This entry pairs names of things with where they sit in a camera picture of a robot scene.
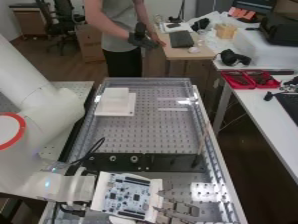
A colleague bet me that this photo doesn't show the clear box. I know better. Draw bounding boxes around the clear box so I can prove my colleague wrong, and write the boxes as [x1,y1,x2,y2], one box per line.
[65,77,250,224]

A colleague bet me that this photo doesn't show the cardboard box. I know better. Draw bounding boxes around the cardboard box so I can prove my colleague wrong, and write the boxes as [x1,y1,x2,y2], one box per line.
[74,23,106,64]

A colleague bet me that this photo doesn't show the small white box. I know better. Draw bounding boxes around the small white box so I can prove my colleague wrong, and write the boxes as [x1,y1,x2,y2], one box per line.
[94,87,137,117]

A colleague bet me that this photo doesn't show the wooden cabinet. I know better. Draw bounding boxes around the wooden cabinet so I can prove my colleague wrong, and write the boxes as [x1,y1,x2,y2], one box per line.
[8,3,48,38]

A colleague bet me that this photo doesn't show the black plate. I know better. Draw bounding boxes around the black plate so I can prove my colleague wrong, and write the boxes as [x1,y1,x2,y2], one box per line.
[82,152,207,173]

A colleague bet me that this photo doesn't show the wooden desk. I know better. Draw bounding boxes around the wooden desk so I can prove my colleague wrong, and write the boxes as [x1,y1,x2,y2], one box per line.
[142,22,219,88]

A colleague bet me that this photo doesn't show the long white desk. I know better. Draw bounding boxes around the long white desk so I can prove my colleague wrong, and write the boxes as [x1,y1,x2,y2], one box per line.
[185,11,298,76]

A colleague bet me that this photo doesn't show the person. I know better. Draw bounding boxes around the person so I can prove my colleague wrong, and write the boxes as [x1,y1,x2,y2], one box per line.
[84,0,168,78]

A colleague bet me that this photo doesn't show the black headphones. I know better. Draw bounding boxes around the black headphones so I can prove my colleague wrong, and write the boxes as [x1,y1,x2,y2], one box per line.
[219,48,253,67]

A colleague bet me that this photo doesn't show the black cable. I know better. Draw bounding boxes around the black cable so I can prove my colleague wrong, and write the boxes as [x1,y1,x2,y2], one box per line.
[70,137,106,168]

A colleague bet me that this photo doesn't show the wooden block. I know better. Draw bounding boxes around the wooden block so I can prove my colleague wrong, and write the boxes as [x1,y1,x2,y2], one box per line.
[214,22,239,40]

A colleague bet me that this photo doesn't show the black office chair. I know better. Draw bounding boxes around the black office chair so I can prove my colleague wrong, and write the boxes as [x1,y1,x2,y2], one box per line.
[34,0,86,56]

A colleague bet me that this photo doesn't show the black bag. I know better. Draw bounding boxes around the black bag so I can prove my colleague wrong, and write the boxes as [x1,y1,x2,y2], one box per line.
[258,12,298,47]

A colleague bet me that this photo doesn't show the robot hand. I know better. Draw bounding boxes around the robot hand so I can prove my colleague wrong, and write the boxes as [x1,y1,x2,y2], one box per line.
[90,171,229,224]

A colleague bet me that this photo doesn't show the red tray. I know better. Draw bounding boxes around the red tray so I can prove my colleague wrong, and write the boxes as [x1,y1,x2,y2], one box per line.
[246,69,282,89]
[221,70,258,90]

